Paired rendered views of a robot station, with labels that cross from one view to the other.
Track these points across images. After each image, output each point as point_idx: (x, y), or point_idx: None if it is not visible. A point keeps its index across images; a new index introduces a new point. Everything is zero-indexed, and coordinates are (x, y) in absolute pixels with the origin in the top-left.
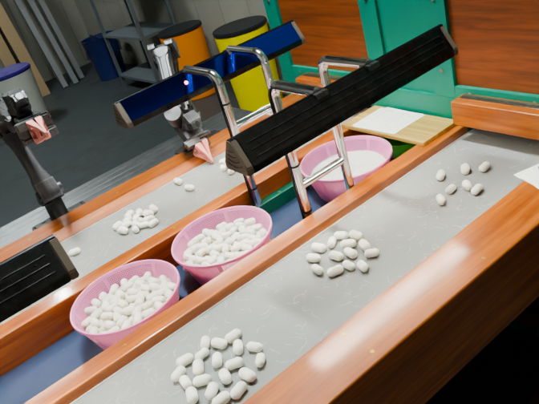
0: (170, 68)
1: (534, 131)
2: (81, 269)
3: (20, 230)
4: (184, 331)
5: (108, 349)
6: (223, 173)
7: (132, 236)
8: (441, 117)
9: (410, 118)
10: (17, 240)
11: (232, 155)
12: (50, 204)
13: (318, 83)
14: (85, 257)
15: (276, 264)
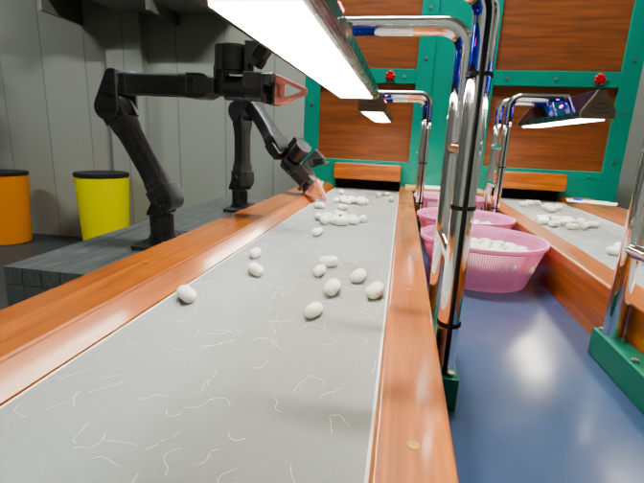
0: (270, 118)
1: (551, 185)
2: (356, 241)
3: (103, 250)
4: None
5: (569, 256)
6: (351, 205)
7: (357, 226)
8: None
9: None
10: (204, 225)
11: (600, 103)
12: (165, 216)
13: (362, 165)
14: (337, 236)
15: None
